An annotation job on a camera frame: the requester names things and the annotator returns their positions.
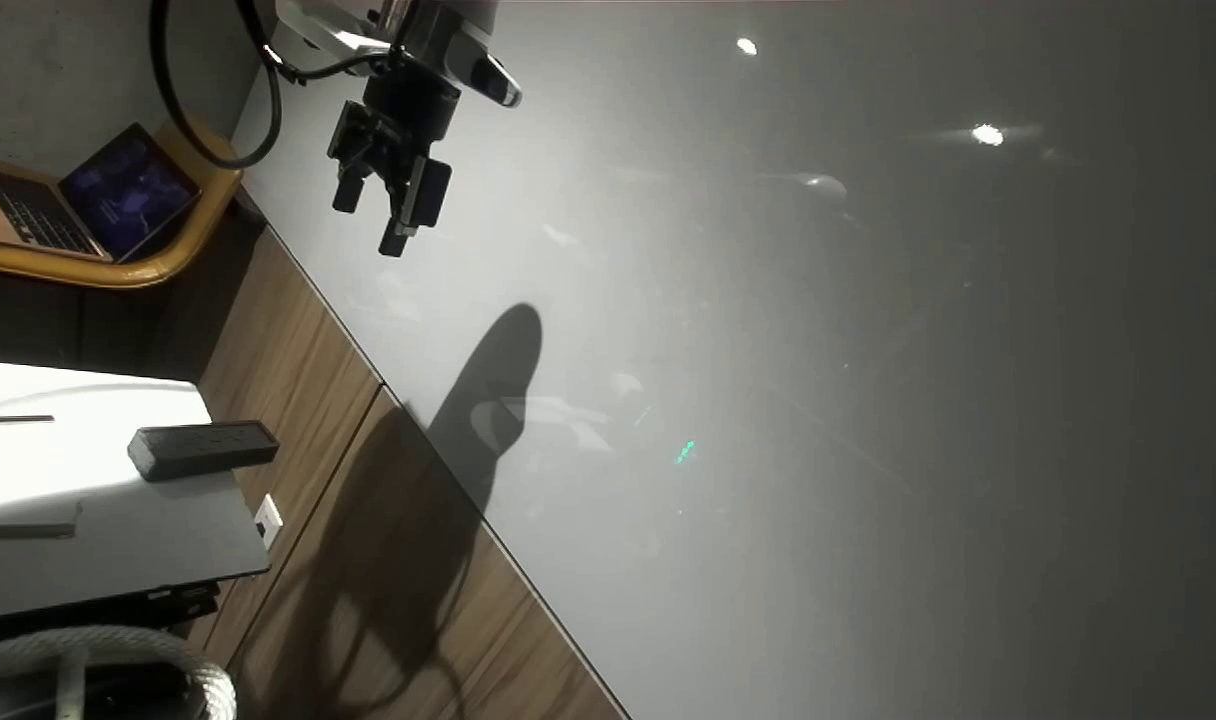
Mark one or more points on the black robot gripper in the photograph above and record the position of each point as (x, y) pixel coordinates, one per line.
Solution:
(408, 108)

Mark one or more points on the black whiteboard eraser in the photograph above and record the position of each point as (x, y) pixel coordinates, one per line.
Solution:
(203, 448)

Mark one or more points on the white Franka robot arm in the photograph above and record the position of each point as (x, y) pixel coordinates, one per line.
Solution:
(321, 22)

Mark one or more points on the large grey whiteboard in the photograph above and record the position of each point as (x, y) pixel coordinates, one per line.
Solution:
(832, 402)

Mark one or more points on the laptop on wooden tray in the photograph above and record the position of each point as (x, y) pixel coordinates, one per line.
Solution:
(168, 252)

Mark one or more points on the open laptop computer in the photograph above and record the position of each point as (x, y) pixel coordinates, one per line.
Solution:
(115, 192)

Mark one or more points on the small white table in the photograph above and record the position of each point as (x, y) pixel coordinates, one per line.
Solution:
(100, 561)

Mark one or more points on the thick grey marker strip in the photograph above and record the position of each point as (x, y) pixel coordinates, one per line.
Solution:
(21, 522)

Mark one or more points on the white wall socket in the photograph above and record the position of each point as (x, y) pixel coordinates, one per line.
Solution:
(270, 522)

